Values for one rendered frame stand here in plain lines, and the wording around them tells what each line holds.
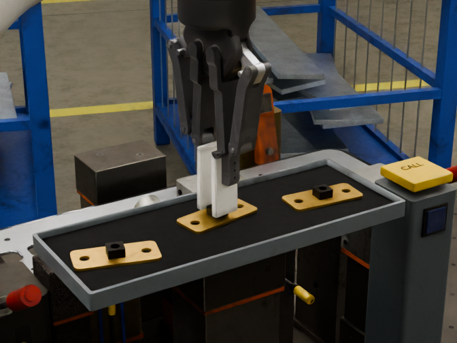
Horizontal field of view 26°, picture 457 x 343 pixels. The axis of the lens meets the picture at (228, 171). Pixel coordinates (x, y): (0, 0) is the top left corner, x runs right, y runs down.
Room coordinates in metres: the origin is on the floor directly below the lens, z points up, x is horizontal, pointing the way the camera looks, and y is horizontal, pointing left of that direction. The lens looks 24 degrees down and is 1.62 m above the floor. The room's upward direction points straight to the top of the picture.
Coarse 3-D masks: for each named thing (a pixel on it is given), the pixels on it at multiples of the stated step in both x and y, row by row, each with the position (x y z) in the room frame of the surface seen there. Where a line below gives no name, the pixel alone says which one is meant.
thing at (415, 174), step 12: (384, 168) 1.05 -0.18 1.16; (396, 168) 1.05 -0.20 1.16; (408, 168) 1.05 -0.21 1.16; (420, 168) 1.05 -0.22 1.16; (432, 168) 1.05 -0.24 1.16; (396, 180) 1.03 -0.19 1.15; (408, 180) 1.02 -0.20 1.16; (420, 180) 1.02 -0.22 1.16; (432, 180) 1.02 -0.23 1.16; (444, 180) 1.03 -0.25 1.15
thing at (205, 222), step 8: (240, 200) 0.96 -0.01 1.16; (208, 208) 0.92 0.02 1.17; (240, 208) 0.94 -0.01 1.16; (248, 208) 0.94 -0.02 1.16; (256, 208) 0.94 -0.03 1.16; (184, 216) 0.92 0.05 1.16; (192, 216) 0.92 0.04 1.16; (200, 216) 0.92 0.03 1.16; (208, 216) 0.92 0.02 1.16; (224, 216) 0.92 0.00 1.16; (232, 216) 0.92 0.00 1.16; (240, 216) 0.92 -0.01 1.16; (184, 224) 0.90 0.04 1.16; (200, 224) 0.90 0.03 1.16; (208, 224) 0.90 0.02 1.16; (216, 224) 0.90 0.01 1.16; (224, 224) 0.91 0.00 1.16; (192, 232) 0.89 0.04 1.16; (200, 232) 0.89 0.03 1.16
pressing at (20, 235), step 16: (288, 160) 1.45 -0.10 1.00; (304, 160) 1.45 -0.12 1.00; (336, 160) 1.45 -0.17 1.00; (352, 160) 1.45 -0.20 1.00; (160, 192) 1.33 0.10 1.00; (176, 192) 1.33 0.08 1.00; (96, 208) 1.28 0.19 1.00; (112, 208) 1.28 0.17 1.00; (128, 208) 1.28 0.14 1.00; (32, 224) 1.23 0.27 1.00; (48, 224) 1.23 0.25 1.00; (64, 224) 1.23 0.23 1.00; (0, 240) 1.18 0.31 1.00; (16, 240) 1.18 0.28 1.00; (32, 240) 1.18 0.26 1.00; (32, 256) 1.14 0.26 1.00; (32, 272) 1.09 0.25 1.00
